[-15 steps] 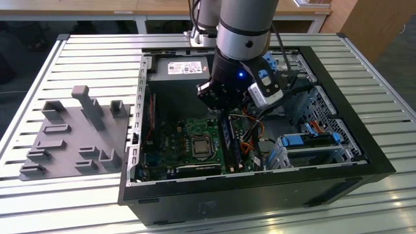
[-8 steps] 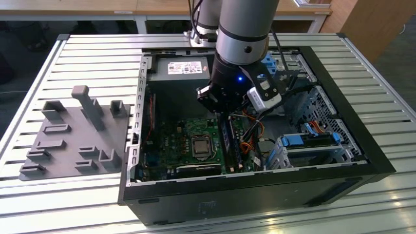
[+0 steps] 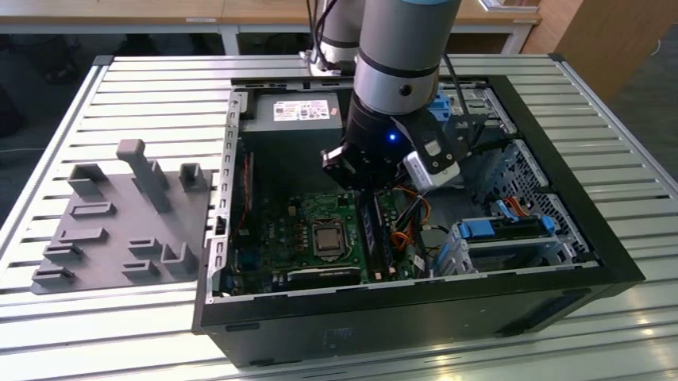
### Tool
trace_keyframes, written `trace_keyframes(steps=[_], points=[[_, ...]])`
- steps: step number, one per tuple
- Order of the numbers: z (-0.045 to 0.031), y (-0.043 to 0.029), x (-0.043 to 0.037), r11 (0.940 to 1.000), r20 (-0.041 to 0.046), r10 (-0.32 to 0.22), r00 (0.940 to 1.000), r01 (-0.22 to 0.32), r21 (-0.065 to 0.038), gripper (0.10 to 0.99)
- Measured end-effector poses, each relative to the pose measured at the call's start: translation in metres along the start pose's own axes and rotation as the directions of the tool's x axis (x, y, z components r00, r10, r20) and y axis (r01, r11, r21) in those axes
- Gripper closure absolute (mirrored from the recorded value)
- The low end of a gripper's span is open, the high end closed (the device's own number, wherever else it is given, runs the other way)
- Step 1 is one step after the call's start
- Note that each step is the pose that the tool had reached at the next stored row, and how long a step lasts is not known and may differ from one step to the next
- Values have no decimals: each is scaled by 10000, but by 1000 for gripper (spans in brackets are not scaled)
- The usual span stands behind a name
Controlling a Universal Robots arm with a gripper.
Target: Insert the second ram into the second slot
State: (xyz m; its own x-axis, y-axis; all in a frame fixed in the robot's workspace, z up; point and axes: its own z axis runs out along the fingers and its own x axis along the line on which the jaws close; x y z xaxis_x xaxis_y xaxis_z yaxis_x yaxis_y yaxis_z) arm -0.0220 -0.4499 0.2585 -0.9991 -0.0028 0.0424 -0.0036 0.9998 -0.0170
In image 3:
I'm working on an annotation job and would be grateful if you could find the blue disk carrier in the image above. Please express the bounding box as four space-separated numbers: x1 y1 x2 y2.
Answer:
427 91 451 125

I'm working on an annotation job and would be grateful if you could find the white power supply label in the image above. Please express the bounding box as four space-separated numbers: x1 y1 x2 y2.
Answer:
272 98 339 121

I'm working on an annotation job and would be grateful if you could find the grey power supply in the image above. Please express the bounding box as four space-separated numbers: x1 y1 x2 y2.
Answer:
239 91 351 192

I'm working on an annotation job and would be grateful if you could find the metal socket cover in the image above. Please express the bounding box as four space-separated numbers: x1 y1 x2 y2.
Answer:
309 217 351 263

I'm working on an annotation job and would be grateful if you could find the metal drive cage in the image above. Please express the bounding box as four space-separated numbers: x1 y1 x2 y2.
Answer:
437 83 517 160

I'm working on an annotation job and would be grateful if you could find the silver CPU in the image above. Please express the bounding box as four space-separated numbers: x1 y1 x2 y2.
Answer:
316 229 344 252

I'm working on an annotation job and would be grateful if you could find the green motherboard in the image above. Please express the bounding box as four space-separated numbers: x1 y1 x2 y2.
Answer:
225 186 428 297

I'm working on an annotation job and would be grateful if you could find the hard disk in blue carrier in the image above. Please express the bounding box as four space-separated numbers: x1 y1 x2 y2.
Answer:
455 216 556 242

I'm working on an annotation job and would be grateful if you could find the blue plastic latch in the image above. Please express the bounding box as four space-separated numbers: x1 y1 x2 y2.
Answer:
433 241 459 275

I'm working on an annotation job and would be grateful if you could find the black graphics card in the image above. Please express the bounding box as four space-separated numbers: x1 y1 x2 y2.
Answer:
285 264 361 287

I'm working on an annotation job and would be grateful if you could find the metal disk bay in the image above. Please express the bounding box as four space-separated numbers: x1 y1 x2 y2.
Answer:
428 216 594 279

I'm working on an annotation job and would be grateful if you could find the black PC case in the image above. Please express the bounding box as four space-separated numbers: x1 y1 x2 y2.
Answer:
190 73 647 368

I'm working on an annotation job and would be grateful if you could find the wooden cabinet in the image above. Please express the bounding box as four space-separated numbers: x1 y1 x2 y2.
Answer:
521 0 678 102

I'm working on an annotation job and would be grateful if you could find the grey parts rack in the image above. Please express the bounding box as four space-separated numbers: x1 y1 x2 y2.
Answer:
29 138 218 295

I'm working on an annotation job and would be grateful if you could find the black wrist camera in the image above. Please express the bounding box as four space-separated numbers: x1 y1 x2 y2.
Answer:
319 145 356 178

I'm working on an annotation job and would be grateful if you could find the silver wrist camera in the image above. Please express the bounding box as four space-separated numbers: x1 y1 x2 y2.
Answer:
395 114 473 189

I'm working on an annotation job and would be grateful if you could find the black camera cable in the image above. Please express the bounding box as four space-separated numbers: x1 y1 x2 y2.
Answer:
441 55 473 120

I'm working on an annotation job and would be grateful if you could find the black cable bundle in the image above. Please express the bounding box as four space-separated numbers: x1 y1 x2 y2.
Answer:
393 139 512 239

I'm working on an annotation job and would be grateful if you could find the orange wire bundle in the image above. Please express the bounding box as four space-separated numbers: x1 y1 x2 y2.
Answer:
389 188 433 255

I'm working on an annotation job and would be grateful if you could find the thin red wire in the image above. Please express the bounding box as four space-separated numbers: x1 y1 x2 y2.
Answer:
236 152 253 235

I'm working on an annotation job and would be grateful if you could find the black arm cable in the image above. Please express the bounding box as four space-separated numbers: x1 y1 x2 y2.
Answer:
308 0 341 75

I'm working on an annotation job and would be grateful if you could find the blue wire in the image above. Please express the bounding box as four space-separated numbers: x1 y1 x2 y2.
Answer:
495 199 519 222

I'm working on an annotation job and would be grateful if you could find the wooden desk white frame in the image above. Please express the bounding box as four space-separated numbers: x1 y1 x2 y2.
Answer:
0 0 541 55

